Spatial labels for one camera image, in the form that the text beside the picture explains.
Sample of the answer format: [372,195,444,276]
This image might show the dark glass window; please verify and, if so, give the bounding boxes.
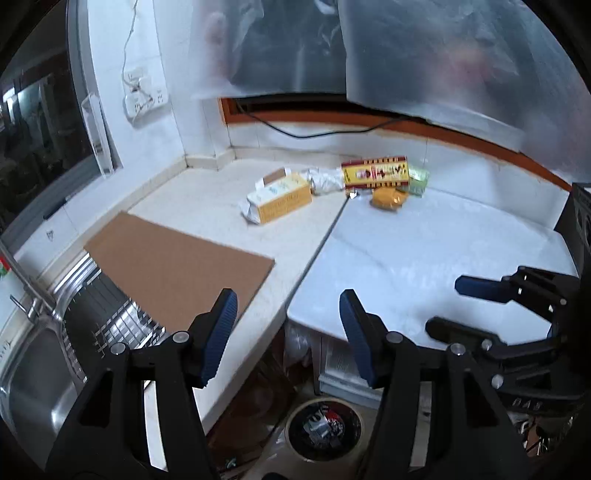
[0,0,100,232]

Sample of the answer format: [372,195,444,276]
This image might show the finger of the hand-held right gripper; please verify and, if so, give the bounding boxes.
[455,266,580,333]
[425,316,561,370]

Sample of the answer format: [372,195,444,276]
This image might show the brown wooden cabinet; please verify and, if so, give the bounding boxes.
[203,332,319,462]

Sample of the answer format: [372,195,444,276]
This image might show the wire dish rack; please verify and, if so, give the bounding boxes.
[62,277,167,370]

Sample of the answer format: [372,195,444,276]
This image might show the steel faucet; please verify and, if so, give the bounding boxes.
[0,242,63,324]

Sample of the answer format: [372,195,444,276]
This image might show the translucent plastic sheet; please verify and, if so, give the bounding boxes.
[339,0,591,183]
[189,0,347,100]

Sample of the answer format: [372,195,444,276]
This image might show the yellow and white carton box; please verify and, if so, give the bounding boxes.
[239,168,312,225]

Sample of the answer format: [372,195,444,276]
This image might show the yellow packet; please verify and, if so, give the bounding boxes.
[370,185,408,210]

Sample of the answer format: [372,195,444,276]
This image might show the black power cable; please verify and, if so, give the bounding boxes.
[235,99,411,138]

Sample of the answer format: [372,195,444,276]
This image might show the light green packet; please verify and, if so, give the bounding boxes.
[406,166,430,197]

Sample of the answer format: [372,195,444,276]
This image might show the white power strip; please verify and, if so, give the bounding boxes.
[122,88,168,121]

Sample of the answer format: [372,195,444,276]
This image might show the brown wooden window frame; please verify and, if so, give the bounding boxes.
[219,95,573,190]

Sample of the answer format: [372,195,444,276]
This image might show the stainless steel sink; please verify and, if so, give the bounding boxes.
[0,251,167,444]

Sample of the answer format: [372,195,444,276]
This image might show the white paper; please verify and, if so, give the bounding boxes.
[302,167,346,197]

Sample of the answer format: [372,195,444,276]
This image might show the brown cardboard sheet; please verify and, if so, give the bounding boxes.
[83,211,276,334]

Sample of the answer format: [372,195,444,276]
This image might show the white appliance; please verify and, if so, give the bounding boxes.
[314,330,435,407]

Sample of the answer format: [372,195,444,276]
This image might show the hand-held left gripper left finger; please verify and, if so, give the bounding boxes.
[45,288,238,480]

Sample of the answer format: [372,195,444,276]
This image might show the round black trash bin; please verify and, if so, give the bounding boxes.
[285,398,362,461]

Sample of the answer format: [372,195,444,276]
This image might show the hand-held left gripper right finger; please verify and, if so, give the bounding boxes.
[339,289,532,480]

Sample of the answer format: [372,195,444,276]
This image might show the clear plastic bag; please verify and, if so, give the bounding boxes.
[284,320,315,365]

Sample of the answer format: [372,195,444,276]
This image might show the long red and yellow box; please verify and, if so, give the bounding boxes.
[342,156,411,190]

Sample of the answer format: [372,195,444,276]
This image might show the thin white cable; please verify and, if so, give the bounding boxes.
[121,0,139,75]

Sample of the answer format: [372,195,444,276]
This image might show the white wall-mounted holder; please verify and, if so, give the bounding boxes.
[82,92,114,174]

